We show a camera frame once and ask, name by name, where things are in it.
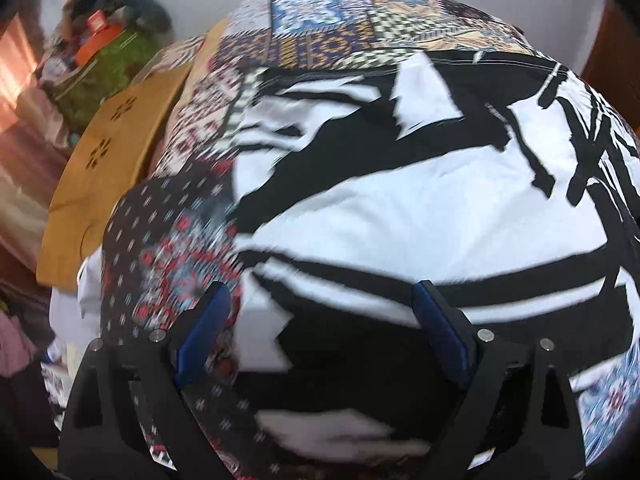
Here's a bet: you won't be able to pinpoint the grey plush toy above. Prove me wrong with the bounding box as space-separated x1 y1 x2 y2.
106 0 172 32

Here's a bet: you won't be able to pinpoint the green patterned cloth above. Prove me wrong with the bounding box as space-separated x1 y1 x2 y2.
54 30 162 132

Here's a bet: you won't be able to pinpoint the wooden headboard with cutouts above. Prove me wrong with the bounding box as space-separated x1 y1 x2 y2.
36 62 197 292

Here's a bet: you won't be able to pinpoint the patchwork patterned blanket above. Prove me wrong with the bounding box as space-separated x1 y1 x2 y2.
40 0 640 480

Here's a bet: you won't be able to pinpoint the white bed sheet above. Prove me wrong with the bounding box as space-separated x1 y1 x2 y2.
49 252 108 367

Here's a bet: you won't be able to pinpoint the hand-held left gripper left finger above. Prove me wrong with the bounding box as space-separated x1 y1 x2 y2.
57 281 233 480

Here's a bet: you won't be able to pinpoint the black and white shirt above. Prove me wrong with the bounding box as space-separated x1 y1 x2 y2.
227 50 640 466

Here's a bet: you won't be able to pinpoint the orange box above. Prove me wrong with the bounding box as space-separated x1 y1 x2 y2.
75 24 127 67

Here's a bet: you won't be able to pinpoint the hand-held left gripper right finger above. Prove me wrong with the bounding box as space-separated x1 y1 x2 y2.
410 280 587 480

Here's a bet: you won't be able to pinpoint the pink sheer curtain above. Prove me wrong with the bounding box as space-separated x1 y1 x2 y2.
0 12 72 261

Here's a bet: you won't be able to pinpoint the pink cloth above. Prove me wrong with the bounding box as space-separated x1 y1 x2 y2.
0 310 39 379

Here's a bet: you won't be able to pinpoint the brown wooden wardrobe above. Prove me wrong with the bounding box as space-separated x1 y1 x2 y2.
580 0 640 128

